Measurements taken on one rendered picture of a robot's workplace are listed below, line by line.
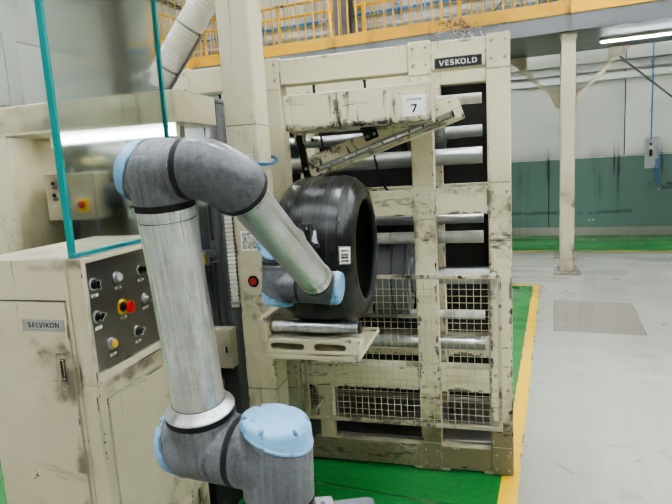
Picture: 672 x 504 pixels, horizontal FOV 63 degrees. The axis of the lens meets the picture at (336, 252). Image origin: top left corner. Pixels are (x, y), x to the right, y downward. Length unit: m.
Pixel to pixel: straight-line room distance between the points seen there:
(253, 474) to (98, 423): 0.73
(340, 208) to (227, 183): 0.92
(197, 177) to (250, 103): 1.14
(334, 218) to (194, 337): 0.85
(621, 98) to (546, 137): 1.36
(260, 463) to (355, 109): 1.49
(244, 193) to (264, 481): 0.57
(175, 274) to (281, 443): 0.39
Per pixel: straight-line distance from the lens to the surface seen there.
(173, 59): 2.62
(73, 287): 1.71
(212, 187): 1.00
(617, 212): 11.09
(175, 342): 1.14
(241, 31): 2.16
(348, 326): 1.99
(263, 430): 1.15
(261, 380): 2.27
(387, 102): 2.23
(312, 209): 1.88
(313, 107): 2.30
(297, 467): 1.18
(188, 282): 1.10
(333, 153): 2.41
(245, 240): 2.14
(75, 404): 1.83
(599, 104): 11.12
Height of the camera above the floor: 1.47
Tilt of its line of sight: 9 degrees down
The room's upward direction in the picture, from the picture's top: 3 degrees counter-clockwise
